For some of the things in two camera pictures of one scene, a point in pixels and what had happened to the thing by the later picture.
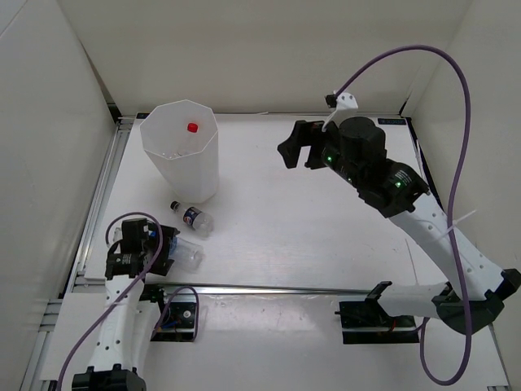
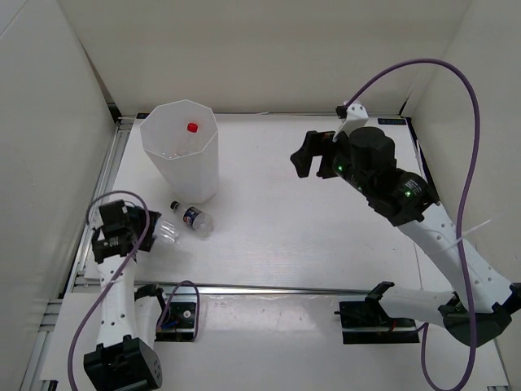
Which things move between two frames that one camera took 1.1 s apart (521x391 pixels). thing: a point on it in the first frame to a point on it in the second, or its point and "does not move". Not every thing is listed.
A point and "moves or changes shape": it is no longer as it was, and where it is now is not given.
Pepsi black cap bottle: x=200 y=221 does not move
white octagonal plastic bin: x=188 y=160 does not move
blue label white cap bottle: x=187 y=255 moves or changes shape
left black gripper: x=162 y=264 to x=149 y=240
